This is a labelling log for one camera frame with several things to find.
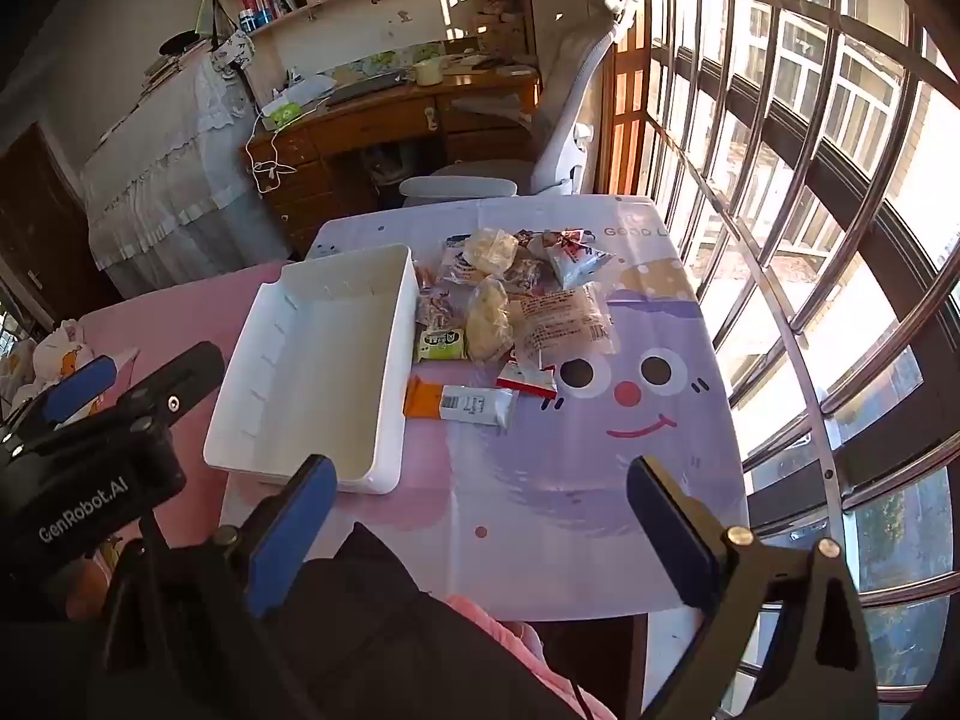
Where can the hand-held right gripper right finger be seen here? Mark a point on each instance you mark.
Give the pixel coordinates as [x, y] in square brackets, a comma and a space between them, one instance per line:
[667, 532]

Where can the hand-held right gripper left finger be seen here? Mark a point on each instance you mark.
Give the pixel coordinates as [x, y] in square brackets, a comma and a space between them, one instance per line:
[292, 532]

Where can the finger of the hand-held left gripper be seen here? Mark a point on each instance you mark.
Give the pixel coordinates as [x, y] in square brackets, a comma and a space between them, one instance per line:
[172, 390]
[75, 390]

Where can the white plastic bin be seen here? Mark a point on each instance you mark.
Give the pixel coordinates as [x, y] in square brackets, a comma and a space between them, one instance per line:
[315, 360]

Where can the red and white cookie packet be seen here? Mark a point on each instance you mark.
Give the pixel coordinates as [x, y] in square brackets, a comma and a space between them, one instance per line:
[525, 381]

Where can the orange and white snack packet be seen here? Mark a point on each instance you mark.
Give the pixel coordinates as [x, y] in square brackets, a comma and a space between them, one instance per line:
[465, 403]

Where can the large clear red-text packet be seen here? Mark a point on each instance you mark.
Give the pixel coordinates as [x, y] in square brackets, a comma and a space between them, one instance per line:
[562, 326]

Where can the green label snack packet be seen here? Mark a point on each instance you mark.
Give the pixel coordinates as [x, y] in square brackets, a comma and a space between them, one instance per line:
[442, 345]

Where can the clear nut bar packet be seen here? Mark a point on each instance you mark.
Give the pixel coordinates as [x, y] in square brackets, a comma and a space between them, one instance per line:
[529, 274]
[433, 309]

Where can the clear packet of pale bread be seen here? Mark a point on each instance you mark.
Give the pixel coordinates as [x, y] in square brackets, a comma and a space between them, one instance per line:
[487, 322]

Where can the small orange snack stick packet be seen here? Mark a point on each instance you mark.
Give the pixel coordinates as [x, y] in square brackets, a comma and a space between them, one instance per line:
[425, 276]

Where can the white red blue snack packet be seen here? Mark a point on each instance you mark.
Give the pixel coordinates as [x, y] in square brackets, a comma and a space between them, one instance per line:
[577, 262]

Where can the blueberry cake packet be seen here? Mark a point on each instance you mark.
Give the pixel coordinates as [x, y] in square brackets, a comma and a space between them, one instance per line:
[452, 266]

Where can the clear bag of pale cake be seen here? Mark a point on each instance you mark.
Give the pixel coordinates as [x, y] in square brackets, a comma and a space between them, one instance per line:
[489, 251]

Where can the floral printed blanket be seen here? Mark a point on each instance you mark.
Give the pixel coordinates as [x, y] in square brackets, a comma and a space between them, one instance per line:
[49, 360]

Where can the pink cloth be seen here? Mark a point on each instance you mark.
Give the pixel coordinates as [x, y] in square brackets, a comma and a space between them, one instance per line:
[165, 315]

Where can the person's black jacket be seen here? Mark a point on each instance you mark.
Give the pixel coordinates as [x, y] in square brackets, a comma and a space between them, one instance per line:
[390, 630]

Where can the dark wooden door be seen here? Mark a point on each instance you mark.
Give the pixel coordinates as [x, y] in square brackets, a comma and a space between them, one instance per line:
[37, 210]

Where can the person's pink pants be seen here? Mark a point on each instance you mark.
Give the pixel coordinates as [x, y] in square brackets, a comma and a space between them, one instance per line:
[525, 660]

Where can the white lace cover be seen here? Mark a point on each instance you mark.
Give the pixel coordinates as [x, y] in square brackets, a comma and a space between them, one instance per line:
[165, 165]

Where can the green tissue pack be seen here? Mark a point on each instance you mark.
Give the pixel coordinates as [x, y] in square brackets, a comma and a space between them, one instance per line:
[281, 114]

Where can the wooden desk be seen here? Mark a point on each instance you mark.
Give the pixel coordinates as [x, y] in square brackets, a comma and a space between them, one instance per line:
[360, 127]

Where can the floral hanging bag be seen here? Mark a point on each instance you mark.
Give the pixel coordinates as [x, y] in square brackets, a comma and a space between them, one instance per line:
[232, 52]

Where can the black cap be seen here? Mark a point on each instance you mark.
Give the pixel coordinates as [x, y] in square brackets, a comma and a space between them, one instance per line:
[178, 43]

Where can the grey laptop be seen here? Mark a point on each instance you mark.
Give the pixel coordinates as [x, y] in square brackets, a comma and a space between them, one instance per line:
[367, 88]

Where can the metal window grille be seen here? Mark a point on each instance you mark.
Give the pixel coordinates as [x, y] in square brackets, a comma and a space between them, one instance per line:
[825, 165]

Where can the cream mug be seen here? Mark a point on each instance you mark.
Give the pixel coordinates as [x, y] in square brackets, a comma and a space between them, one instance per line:
[429, 71]

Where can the white office chair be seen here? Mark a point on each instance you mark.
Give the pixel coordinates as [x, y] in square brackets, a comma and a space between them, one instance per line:
[562, 105]

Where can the plush toy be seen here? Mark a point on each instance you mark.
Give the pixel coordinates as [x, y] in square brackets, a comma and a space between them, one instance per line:
[496, 0]

